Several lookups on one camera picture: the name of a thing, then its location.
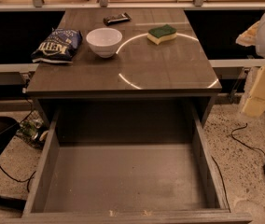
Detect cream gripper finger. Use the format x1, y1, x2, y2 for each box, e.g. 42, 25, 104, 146
242, 65, 265, 118
236, 21, 259, 47

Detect green and yellow sponge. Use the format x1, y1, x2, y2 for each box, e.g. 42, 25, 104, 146
146, 24, 176, 45

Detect grey wooden drawer cabinet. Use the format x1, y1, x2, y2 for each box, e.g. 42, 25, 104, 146
26, 7, 223, 144

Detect open grey top drawer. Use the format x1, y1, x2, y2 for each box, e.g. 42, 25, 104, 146
1, 103, 252, 224

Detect dark snack bar wrapper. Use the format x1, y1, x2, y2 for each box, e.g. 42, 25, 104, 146
103, 12, 132, 26

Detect white ceramic bowl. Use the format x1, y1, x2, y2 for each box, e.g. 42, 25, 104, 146
86, 28, 122, 58

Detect blue kettle chips bag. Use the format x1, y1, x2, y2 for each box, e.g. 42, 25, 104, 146
31, 28, 82, 63

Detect green cans in basket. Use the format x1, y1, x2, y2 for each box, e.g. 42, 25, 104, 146
19, 119, 49, 142

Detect black floor cable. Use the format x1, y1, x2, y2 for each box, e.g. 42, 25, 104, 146
0, 161, 37, 193

